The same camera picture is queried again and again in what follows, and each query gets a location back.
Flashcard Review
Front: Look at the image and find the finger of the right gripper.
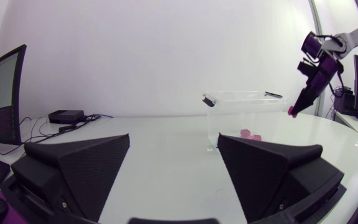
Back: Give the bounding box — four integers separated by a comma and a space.
291, 82, 323, 116

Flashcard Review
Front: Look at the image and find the dark mat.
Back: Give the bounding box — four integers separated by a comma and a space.
0, 191, 30, 224

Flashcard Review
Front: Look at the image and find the black power brick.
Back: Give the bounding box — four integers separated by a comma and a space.
48, 109, 85, 125

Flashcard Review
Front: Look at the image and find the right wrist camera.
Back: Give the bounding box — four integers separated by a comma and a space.
296, 60, 318, 78

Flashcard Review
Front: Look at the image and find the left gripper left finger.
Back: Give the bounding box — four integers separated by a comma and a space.
11, 133, 131, 223

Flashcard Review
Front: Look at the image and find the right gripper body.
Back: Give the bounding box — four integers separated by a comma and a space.
305, 51, 344, 91

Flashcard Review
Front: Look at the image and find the black cable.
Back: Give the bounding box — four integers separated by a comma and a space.
82, 113, 114, 123
0, 116, 86, 156

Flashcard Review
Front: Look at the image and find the clear plastic container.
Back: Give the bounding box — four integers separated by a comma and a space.
201, 90, 288, 147

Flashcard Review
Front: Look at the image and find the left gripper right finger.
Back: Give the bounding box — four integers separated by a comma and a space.
217, 133, 345, 223

